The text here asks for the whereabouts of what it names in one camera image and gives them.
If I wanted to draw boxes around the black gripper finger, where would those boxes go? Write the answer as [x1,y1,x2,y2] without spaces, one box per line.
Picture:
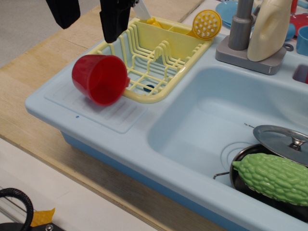
[46,0,80,29]
[100,0,131,43]

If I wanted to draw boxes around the red plastic cup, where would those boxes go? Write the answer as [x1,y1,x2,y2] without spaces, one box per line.
[72,54,130,106]

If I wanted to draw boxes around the blue plastic cup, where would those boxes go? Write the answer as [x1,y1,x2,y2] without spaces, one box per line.
[296,26,308,56]

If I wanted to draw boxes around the yellow dish rack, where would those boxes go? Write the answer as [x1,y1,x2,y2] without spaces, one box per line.
[87,18,213,103]

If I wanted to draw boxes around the yellow round scrub brush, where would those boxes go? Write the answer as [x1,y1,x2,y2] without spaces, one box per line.
[187,10,222,40]

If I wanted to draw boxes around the light blue plate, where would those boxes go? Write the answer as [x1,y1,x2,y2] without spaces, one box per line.
[215,0,256,28]

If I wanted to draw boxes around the grey toy faucet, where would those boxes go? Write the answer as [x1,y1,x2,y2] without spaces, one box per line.
[216,0,286,75]

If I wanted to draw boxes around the wooden board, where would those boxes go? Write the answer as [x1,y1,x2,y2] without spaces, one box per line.
[0,0,227,231]

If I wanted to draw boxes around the light blue toy sink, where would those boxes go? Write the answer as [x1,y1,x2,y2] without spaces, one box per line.
[25,35,308,231]

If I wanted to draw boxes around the cream plastic bottle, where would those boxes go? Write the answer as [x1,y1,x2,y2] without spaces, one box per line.
[247,0,292,62]

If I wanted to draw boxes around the blue bowl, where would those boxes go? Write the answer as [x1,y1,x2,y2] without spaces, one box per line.
[285,23,296,41]

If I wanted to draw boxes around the red plastic dish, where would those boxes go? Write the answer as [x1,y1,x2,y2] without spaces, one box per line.
[290,13,308,37]

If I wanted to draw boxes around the yellow cloth piece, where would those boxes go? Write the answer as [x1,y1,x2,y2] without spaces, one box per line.
[30,208,55,227]

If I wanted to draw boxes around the steel pot lid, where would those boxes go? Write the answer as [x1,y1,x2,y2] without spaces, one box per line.
[253,125,308,166]

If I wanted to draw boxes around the green bitter gourd toy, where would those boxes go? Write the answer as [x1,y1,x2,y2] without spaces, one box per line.
[232,153,308,206]

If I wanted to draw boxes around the steel pot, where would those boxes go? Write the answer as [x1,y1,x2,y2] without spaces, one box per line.
[213,143,308,223]

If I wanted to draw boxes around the white handled yellow utensil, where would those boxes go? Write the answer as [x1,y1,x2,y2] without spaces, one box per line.
[133,0,162,28]

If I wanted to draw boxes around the black cable loop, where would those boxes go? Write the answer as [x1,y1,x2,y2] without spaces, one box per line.
[0,188,34,231]

